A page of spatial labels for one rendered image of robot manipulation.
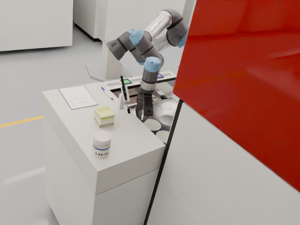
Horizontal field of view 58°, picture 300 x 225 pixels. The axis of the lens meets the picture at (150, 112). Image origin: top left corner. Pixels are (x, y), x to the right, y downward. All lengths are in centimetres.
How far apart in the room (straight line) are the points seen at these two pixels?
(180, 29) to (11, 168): 169
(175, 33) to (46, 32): 282
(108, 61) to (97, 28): 287
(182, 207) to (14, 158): 164
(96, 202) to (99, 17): 384
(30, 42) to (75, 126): 303
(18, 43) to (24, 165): 215
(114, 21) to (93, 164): 372
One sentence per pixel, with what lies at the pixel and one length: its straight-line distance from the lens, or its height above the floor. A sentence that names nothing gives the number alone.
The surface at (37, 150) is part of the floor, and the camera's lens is 259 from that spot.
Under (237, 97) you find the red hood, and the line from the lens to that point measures 92.
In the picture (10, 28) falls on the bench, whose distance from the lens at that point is 410.
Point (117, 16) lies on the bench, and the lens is 465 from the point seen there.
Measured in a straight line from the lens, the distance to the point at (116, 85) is 164.
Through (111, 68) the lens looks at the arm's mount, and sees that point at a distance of 198.
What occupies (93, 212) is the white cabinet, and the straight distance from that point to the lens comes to 129.
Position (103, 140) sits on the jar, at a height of 106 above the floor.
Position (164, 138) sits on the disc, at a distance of 139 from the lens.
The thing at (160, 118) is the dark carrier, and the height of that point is 90.
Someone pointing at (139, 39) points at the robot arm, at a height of 132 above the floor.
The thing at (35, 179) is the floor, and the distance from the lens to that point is 236.
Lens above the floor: 176
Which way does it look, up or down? 34 degrees down
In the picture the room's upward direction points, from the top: 13 degrees clockwise
